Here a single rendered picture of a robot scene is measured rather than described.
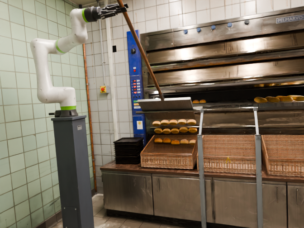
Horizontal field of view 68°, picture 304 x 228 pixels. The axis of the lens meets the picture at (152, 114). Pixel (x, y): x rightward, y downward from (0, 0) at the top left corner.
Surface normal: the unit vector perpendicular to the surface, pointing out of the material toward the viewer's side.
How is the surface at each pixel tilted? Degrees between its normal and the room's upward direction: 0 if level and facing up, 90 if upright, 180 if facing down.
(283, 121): 70
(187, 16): 90
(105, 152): 90
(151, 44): 90
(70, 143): 90
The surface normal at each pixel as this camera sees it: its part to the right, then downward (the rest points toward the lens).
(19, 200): 0.94, -0.04
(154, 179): -0.34, 0.10
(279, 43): -0.35, -0.26
